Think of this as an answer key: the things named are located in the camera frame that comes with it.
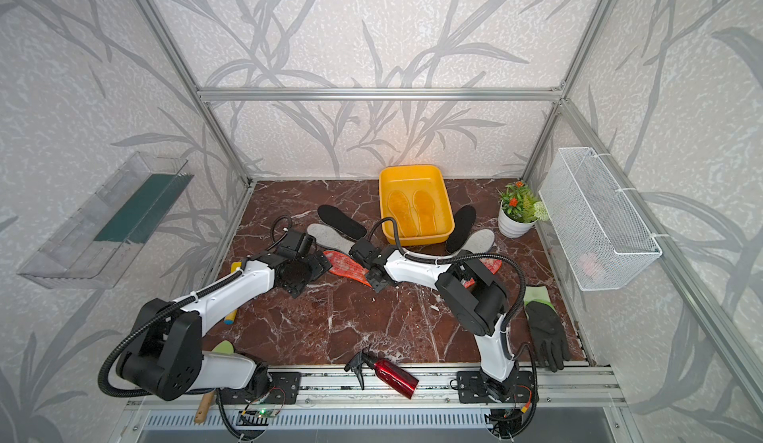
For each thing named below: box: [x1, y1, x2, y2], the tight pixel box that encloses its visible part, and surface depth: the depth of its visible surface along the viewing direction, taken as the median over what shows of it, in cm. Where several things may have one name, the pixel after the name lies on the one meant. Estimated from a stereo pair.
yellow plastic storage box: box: [379, 164, 457, 247], surface depth 114 cm
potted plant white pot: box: [495, 179, 550, 240], surface depth 97 cm
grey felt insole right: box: [457, 228, 496, 255], surface depth 104 cm
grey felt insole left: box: [306, 223, 356, 256], surface depth 104 cm
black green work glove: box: [523, 286, 572, 373], surface depth 82 cm
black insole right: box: [445, 204, 477, 254], surface depth 104 cm
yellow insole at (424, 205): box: [413, 189, 437, 236], surface depth 111 cm
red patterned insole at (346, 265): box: [322, 250, 372, 288], surface depth 97 cm
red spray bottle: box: [343, 349, 420, 400], surface depth 75 cm
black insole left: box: [316, 204, 367, 240], surface depth 110 cm
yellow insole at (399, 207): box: [387, 190, 418, 238], surface depth 114 cm
